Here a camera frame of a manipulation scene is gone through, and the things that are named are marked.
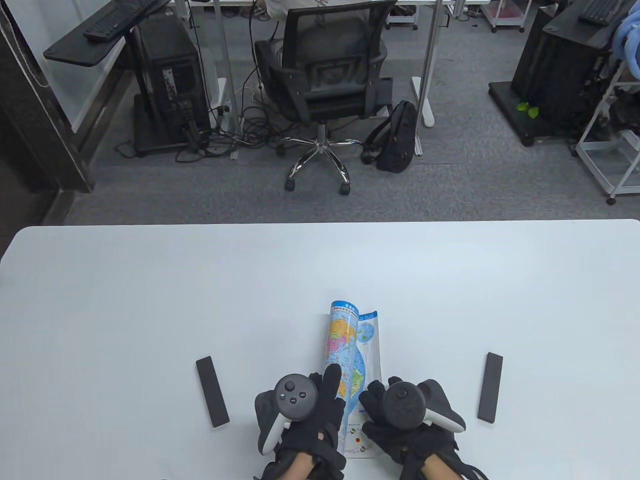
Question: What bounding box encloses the white desk frame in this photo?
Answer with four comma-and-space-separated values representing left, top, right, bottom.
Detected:
172, 0, 493, 161

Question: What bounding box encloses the black keyboard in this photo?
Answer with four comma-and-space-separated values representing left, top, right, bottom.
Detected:
578, 0, 627, 26
82, 0, 171, 42

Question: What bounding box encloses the person's left hand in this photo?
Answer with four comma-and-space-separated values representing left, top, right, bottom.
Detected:
254, 364, 347, 459

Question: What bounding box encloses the black computer tower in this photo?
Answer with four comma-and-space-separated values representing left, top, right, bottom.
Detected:
511, 7, 616, 136
134, 16, 211, 146

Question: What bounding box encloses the black rolling stand desk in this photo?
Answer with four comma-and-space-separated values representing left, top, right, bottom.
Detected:
42, 0, 211, 157
488, 0, 640, 147

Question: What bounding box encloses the black backpack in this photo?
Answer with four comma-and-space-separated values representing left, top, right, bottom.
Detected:
361, 100, 419, 174

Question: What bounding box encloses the person's left forearm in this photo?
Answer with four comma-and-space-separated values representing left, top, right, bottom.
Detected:
286, 450, 322, 480

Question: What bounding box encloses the white wire shelf cart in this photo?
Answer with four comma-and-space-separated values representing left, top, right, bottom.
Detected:
575, 60, 640, 206

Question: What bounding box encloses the dark door frame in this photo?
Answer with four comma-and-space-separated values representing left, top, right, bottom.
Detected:
0, 0, 96, 195

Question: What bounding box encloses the white rolling cart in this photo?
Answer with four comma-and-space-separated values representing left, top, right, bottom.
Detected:
387, 0, 421, 31
480, 0, 534, 34

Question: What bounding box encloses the tangle of black cables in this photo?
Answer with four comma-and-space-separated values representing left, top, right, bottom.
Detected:
115, 75, 362, 164

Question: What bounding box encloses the black mesh office chair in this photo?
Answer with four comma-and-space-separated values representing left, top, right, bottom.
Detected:
254, 0, 394, 196

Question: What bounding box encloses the colourful world map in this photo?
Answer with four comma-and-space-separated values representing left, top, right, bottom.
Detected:
318, 300, 384, 459

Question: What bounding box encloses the black bar paperweight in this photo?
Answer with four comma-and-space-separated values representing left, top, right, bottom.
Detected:
477, 352, 504, 424
195, 356, 231, 429

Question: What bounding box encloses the person's right hand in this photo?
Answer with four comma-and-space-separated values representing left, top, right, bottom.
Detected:
359, 376, 460, 466

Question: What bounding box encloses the black and white left controller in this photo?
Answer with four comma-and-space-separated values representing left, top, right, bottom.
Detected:
256, 374, 319, 456

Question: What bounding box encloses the person's right forearm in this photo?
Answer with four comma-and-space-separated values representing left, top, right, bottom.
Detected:
419, 457, 454, 480

